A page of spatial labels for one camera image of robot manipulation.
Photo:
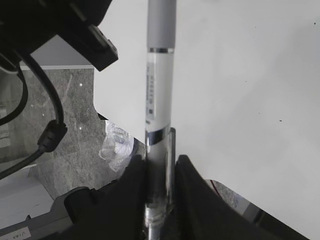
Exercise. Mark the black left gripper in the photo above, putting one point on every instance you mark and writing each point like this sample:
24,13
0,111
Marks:
26,25

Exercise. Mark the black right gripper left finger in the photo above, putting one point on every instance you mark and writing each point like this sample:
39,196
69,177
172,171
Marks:
119,215

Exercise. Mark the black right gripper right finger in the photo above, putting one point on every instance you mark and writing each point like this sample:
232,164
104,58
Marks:
203,215

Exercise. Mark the grey pen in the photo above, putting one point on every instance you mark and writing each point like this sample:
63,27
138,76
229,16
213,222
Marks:
159,136

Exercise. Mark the crumpled clear plastic bag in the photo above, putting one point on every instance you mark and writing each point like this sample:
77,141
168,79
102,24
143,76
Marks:
117,147

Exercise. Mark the grey equipment box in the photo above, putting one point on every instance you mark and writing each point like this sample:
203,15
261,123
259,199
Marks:
55,221

